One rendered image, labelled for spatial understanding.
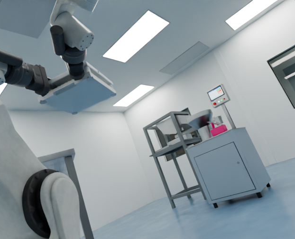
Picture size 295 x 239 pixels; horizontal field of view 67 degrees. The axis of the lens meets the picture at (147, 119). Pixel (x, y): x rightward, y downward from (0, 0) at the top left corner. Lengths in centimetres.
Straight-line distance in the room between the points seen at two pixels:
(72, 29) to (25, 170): 40
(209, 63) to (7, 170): 552
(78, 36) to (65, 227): 49
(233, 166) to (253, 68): 318
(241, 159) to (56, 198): 229
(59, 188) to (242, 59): 526
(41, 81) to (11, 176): 48
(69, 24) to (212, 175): 237
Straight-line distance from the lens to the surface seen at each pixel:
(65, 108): 109
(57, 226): 50
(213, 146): 270
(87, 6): 69
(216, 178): 275
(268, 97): 531
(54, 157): 131
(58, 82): 97
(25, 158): 54
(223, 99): 306
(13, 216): 51
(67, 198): 52
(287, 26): 554
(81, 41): 70
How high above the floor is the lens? 54
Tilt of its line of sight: 15 degrees up
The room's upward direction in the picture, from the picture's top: 21 degrees counter-clockwise
